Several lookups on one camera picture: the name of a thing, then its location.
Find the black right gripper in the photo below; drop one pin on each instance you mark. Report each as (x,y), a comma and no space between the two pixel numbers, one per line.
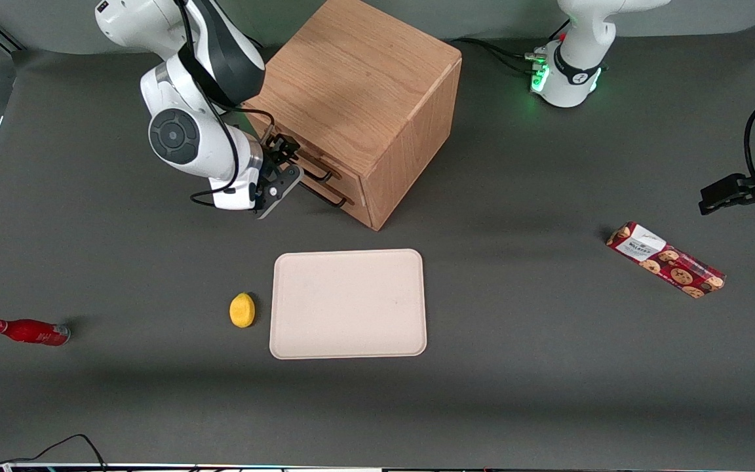
(277,156)

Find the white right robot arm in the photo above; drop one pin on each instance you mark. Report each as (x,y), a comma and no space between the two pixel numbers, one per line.
(174,134)

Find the wooden drawer cabinet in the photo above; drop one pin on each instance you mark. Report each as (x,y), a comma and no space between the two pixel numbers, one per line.
(364,85)

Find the red cookie box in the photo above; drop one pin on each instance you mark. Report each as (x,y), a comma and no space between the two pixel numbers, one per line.
(666,261)

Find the white rectangular tray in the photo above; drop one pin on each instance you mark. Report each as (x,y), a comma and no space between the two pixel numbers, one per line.
(348,305)

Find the yellow lemon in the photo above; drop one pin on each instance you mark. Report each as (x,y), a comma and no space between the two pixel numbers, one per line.
(242,311)

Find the red soda bottle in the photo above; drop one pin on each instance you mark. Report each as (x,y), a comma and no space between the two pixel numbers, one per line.
(30,332)

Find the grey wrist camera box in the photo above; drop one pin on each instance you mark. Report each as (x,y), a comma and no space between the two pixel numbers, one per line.
(279,192)

